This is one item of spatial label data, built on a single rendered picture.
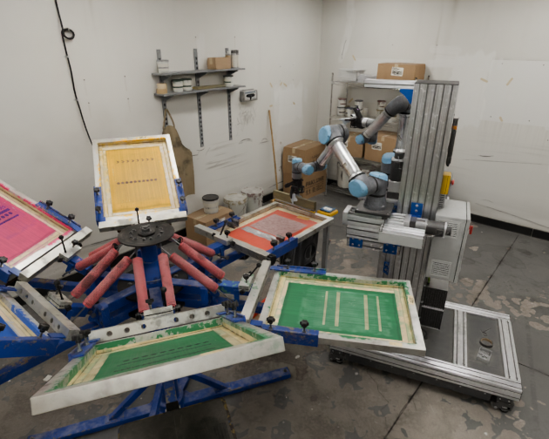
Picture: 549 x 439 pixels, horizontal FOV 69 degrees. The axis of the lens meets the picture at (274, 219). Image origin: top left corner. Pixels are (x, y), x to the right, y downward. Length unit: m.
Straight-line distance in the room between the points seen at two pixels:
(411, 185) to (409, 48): 3.49
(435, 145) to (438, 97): 0.28
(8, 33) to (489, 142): 5.16
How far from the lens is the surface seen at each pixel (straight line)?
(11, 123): 4.01
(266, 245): 2.81
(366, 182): 2.54
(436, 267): 2.96
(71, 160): 4.22
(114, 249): 2.28
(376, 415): 3.03
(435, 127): 2.69
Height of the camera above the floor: 2.26
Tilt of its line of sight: 24 degrees down
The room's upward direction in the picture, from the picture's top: straight up
